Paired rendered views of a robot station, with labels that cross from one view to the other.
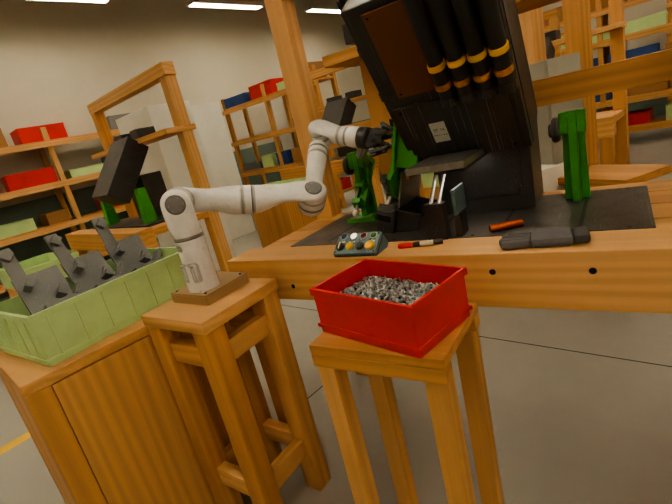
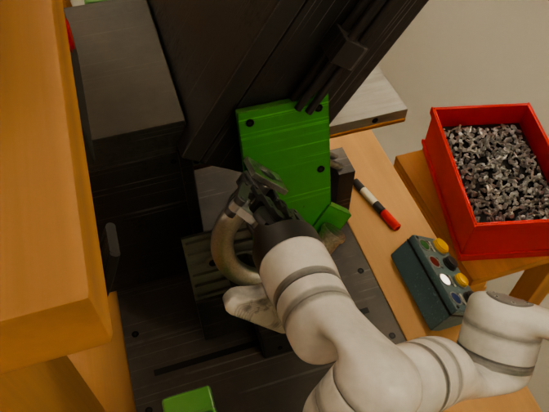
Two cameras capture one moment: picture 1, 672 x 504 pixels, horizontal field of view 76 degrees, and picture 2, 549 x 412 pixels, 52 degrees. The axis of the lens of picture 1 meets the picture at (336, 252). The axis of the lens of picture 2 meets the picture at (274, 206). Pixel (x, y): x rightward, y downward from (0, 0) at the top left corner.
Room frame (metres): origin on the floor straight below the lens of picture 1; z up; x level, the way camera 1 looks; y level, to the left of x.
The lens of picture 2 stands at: (1.82, -0.01, 1.72)
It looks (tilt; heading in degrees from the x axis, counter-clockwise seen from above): 52 degrees down; 217
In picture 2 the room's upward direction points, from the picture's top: straight up
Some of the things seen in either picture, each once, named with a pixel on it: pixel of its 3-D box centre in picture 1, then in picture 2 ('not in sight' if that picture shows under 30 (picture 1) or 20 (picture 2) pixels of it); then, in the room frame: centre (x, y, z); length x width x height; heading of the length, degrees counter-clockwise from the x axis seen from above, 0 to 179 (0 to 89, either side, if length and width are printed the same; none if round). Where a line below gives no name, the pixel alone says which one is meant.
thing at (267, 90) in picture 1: (285, 146); not in sight; (7.88, 0.43, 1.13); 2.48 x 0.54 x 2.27; 46
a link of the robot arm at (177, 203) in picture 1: (181, 215); not in sight; (1.35, 0.44, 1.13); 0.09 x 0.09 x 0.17; 8
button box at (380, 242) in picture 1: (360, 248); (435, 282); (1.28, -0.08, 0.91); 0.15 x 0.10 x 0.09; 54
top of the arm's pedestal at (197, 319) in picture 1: (211, 301); not in sight; (1.35, 0.44, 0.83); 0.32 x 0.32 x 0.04; 52
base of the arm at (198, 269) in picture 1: (197, 262); not in sight; (1.35, 0.44, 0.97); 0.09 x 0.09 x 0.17; 58
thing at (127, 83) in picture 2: (486, 156); (125, 149); (1.46, -0.57, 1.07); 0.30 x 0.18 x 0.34; 54
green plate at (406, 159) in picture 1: (409, 145); (280, 157); (1.40, -0.31, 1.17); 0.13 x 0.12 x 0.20; 54
